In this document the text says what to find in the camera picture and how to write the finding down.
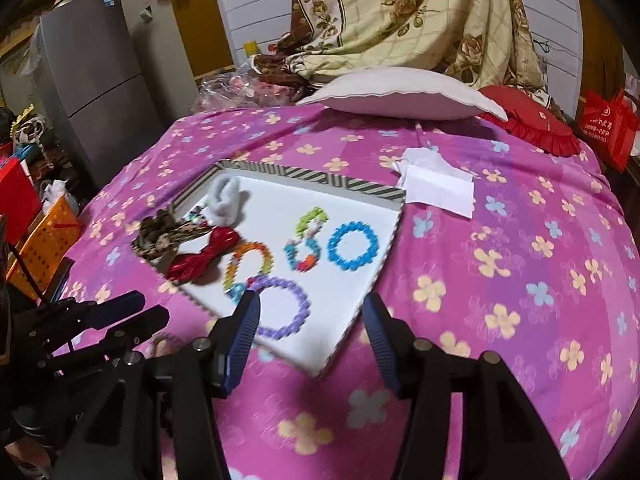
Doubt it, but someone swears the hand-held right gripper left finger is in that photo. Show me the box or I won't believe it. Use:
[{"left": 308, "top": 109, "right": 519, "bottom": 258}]
[{"left": 52, "top": 290, "right": 263, "bottom": 480}]

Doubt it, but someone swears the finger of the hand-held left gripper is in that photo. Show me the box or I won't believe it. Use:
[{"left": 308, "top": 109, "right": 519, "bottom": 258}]
[
  {"left": 30, "top": 290, "right": 147, "bottom": 344},
  {"left": 69, "top": 305, "right": 172, "bottom": 362}
]

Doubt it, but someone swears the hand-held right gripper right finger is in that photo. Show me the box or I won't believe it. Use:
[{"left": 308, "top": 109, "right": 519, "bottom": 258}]
[{"left": 362, "top": 292, "right": 571, "bottom": 480}]

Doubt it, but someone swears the white tray striped rim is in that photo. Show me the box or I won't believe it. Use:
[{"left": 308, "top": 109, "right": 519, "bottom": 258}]
[{"left": 132, "top": 160, "right": 407, "bottom": 379}]

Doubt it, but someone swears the leopard print scrunchie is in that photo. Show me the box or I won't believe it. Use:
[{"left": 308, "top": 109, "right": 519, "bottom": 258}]
[{"left": 132, "top": 209, "right": 213, "bottom": 264}]

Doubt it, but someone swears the red bow hair tie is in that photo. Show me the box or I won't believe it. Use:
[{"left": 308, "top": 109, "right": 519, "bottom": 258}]
[{"left": 166, "top": 226, "right": 240, "bottom": 282}]

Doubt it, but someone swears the black box blue edge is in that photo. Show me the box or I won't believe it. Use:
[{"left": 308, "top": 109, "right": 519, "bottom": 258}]
[{"left": 47, "top": 257, "right": 77, "bottom": 306}]

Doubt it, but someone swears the orange plastic basket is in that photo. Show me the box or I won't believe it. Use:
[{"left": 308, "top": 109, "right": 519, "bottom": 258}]
[{"left": 7, "top": 195, "right": 84, "bottom": 297}]

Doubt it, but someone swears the white cloth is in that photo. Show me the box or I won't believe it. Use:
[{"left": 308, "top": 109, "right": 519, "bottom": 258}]
[{"left": 42, "top": 179, "right": 81, "bottom": 216}]

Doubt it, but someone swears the white fluffy scrunchie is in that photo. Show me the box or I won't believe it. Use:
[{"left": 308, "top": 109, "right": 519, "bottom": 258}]
[{"left": 207, "top": 176, "right": 249, "bottom": 229}]

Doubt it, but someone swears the pink floral bedsheet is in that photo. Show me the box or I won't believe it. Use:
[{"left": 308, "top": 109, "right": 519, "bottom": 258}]
[{"left": 50, "top": 102, "right": 640, "bottom": 480}]

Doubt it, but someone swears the red box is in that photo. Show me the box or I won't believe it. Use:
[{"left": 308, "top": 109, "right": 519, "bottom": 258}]
[{"left": 0, "top": 157, "right": 44, "bottom": 244}]

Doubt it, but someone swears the white folded paper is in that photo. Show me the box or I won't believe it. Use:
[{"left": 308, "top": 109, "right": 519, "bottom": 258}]
[{"left": 392, "top": 147, "right": 476, "bottom": 220}]

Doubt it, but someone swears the pile of bags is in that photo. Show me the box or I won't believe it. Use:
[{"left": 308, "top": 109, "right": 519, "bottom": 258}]
[{"left": 11, "top": 104, "right": 52, "bottom": 162}]

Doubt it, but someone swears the grey refrigerator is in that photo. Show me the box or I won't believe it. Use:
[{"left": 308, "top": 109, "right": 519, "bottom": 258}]
[{"left": 30, "top": 0, "right": 201, "bottom": 192}]

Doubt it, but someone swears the clear plastic bag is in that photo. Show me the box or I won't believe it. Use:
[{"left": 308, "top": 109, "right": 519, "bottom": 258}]
[{"left": 192, "top": 62, "right": 308, "bottom": 111}]

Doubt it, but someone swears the white pillow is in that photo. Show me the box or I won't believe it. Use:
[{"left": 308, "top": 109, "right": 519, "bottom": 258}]
[{"left": 296, "top": 71, "right": 509, "bottom": 122}]

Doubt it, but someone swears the red frilled cushion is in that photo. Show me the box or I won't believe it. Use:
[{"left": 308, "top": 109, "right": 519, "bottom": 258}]
[{"left": 477, "top": 85, "right": 582, "bottom": 157}]

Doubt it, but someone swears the brown wooden door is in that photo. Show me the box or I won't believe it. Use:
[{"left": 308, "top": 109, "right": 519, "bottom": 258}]
[{"left": 190, "top": 0, "right": 236, "bottom": 79}]

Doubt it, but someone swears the red shopping bag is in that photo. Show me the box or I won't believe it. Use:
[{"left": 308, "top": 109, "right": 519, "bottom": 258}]
[{"left": 580, "top": 87, "right": 640, "bottom": 173}]

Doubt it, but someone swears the yellow floral quilt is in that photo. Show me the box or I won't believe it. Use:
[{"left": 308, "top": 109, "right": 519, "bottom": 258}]
[{"left": 250, "top": 0, "right": 551, "bottom": 102}]

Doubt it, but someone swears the purple bead bracelet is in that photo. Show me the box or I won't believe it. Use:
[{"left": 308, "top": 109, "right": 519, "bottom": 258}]
[{"left": 247, "top": 276, "right": 311, "bottom": 340}]

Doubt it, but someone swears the rainbow bead bracelet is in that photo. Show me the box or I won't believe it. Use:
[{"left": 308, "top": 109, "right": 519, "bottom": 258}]
[{"left": 225, "top": 241, "right": 275, "bottom": 302}]

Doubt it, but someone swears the blue orange bead bracelet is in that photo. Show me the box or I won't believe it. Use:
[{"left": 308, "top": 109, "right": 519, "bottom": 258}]
[{"left": 284, "top": 237, "right": 321, "bottom": 272}]

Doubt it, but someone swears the black cable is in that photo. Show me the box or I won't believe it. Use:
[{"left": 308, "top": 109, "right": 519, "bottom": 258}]
[{"left": 5, "top": 240, "right": 51, "bottom": 307}]

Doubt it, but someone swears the green white bead bracelet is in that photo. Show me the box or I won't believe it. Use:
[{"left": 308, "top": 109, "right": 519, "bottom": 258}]
[{"left": 296, "top": 207, "right": 329, "bottom": 241}]

